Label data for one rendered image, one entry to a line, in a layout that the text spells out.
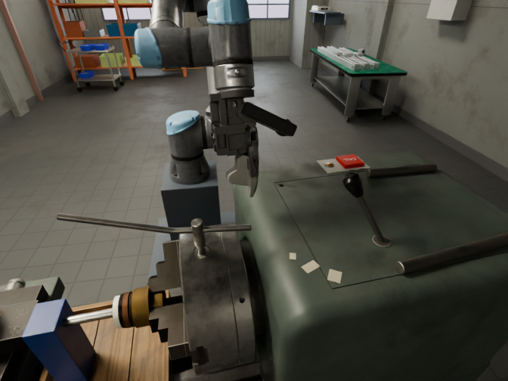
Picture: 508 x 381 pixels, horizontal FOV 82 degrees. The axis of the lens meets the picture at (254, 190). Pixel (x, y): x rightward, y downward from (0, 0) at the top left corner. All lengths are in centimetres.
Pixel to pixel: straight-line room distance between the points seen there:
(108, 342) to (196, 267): 45
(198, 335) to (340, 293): 27
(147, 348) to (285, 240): 51
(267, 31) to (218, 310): 926
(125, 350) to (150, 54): 73
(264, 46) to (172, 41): 901
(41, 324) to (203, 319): 35
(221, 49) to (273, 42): 912
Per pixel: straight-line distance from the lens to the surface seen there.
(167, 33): 68
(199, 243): 58
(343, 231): 65
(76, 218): 59
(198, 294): 59
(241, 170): 58
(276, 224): 64
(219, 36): 58
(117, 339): 98
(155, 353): 92
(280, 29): 969
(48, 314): 80
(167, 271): 72
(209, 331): 61
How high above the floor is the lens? 167
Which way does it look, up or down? 34 degrees down
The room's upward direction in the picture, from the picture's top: straight up
